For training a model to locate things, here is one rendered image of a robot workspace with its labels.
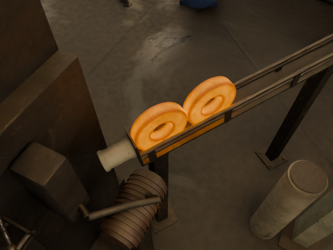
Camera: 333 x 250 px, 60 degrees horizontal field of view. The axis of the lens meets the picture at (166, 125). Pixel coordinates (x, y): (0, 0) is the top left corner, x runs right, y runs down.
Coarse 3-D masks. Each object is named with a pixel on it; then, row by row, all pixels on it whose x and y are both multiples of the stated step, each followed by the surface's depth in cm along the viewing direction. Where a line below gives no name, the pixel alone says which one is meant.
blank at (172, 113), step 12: (156, 108) 70; (168, 108) 70; (180, 108) 73; (144, 120) 70; (156, 120) 70; (168, 120) 73; (180, 120) 76; (132, 132) 72; (144, 132) 72; (156, 132) 79; (168, 132) 78; (144, 144) 76
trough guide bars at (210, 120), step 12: (312, 48) 92; (288, 60) 90; (324, 60) 87; (264, 72) 89; (300, 72) 85; (240, 84) 87; (276, 84) 84; (252, 96) 82; (228, 108) 80; (240, 108) 83; (204, 120) 79; (216, 120) 81; (228, 120) 85; (180, 132) 78; (192, 132) 80; (156, 144) 76; (168, 144) 78; (144, 156) 77; (156, 156) 79
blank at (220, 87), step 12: (204, 84) 73; (216, 84) 72; (228, 84) 74; (192, 96) 74; (204, 96) 73; (216, 96) 76; (228, 96) 79; (192, 108) 74; (204, 108) 82; (216, 108) 81; (192, 120) 79
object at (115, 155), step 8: (120, 144) 74; (128, 144) 74; (104, 152) 73; (112, 152) 73; (120, 152) 73; (128, 152) 74; (104, 160) 72; (112, 160) 73; (120, 160) 74; (104, 168) 73
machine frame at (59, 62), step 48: (0, 0) 51; (0, 48) 55; (48, 48) 66; (0, 96) 59; (48, 96) 64; (0, 144) 56; (48, 144) 70; (96, 144) 93; (0, 192) 61; (96, 192) 108; (48, 240) 88
